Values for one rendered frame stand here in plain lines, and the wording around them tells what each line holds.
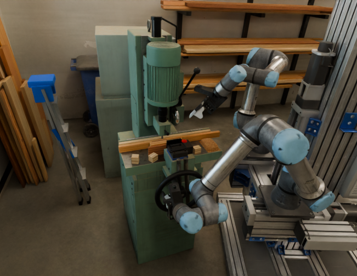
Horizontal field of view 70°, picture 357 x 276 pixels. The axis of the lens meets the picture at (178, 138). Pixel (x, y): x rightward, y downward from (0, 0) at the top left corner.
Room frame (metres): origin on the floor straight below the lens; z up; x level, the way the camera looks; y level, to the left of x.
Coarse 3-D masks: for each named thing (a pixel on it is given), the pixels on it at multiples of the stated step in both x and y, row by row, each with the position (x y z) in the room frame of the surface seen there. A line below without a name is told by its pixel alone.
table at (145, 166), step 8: (192, 144) 1.37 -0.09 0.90; (200, 144) 1.37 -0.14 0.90; (128, 152) 1.24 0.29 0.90; (136, 152) 1.24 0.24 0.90; (144, 152) 1.25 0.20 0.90; (216, 152) 1.30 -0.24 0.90; (128, 160) 1.16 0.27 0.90; (144, 160) 1.17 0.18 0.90; (160, 160) 1.18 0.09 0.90; (200, 160) 1.26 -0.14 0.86; (208, 160) 1.28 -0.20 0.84; (128, 168) 1.09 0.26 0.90; (136, 168) 1.11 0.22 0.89; (144, 168) 1.13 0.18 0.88; (152, 168) 1.15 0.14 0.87; (160, 168) 1.16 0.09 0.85
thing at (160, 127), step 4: (156, 116) 1.40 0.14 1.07; (156, 120) 1.34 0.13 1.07; (156, 124) 1.33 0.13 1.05; (160, 124) 1.30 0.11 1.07; (164, 124) 1.30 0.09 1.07; (168, 124) 1.30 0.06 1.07; (156, 128) 1.33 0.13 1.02; (160, 128) 1.28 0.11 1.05; (164, 128) 1.29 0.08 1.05; (168, 128) 1.30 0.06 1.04; (160, 132) 1.28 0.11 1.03; (164, 132) 1.29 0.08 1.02; (168, 132) 1.30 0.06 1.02
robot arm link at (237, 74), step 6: (234, 66) 1.18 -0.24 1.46; (240, 66) 1.20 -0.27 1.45; (228, 72) 1.19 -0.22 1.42; (234, 72) 1.16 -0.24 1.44; (240, 72) 1.15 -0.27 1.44; (246, 72) 1.19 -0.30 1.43; (222, 78) 1.21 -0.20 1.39; (228, 78) 1.17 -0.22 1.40; (234, 78) 1.15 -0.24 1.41; (240, 78) 1.15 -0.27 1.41; (222, 84) 1.18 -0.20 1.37; (228, 84) 1.16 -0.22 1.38; (234, 84) 1.16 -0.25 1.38; (228, 90) 1.17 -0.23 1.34
